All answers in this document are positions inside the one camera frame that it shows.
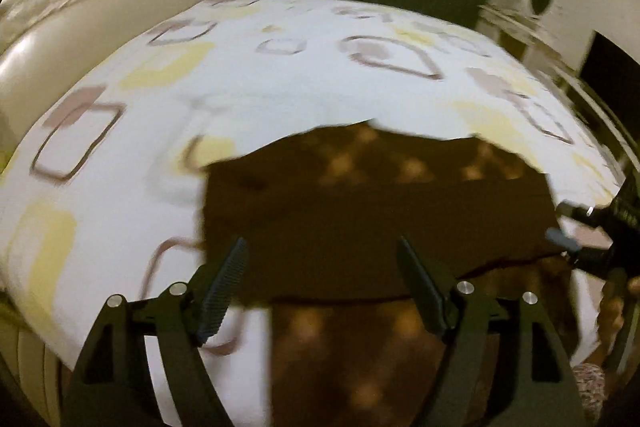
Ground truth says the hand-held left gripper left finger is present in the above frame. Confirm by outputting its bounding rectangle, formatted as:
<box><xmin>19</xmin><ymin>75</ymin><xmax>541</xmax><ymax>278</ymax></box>
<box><xmin>60</xmin><ymin>236</ymin><xmax>250</xmax><ymax>427</ymax></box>

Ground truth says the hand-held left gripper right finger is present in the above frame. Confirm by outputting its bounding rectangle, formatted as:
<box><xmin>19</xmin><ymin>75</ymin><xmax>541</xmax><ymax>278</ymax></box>
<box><xmin>396</xmin><ymin>236</ymin><xmax>587</xmax><ymax>427</ymax></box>

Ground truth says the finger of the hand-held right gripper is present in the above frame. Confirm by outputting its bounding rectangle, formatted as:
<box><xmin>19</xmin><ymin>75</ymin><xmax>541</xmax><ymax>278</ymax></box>
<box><xmin>545</xmin><ymin>229</ymin><xmax>615</xmax><ymax>269</ymax></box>
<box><xmin>554</xmin><ymin>201</ymin><xmax>610</xmax><ymax>229</ymax></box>

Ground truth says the brown patterned garment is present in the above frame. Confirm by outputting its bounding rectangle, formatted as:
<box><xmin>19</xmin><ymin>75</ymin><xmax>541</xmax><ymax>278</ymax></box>
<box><xmin>197</xmin><ymin>119</ymin><xmax>581</xmax><ymax>427</ymax></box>

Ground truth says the person's right hand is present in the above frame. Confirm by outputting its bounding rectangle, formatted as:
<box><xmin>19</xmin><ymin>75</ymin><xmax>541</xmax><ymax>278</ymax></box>
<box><xmin>594</xmin><ymin>268</ymin><xmax>640</xmax><ymax>359</ymax></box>

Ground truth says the person's floral patterned clothing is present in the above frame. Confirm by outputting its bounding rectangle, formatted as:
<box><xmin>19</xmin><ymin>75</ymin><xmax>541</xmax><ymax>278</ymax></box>
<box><xmin>570</xmin><ymin>362</ymin><xmax>609</xmax><ymax>424</ymax></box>

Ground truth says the patterned white bed sheet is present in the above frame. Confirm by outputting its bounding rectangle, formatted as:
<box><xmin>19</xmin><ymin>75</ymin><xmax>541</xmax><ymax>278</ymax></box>
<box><xmin>0</xmin><ymin>0</ymin><xmax>626</xmax><ymax>427</ymax></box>

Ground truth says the cream tufted headboard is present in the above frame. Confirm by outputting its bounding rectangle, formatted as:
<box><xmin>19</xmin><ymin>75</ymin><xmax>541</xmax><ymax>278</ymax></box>
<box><xmin>0</xmin><ymin>0</ymin><xmax>217</xmax><ymax>130</ymax></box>

